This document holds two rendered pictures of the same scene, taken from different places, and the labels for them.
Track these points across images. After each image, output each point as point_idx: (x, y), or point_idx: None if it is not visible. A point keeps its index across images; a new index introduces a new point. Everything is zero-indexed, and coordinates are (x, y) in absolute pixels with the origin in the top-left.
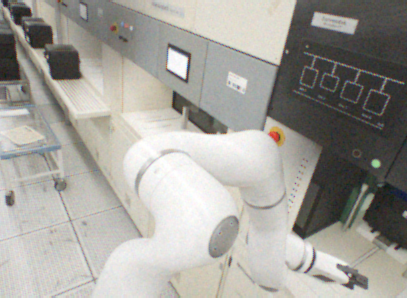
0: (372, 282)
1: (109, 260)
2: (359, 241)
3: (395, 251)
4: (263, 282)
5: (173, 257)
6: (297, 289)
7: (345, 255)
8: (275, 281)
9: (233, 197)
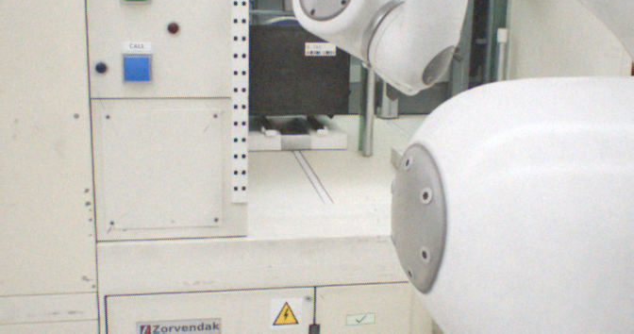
0: (358, 175)
1: None
2: (269, 157)
3: (325, 132)
4: (449, 27)
5: None
6: (322, 229)
7: (286, 174)
8: (465, 8)
9: (44, 135)
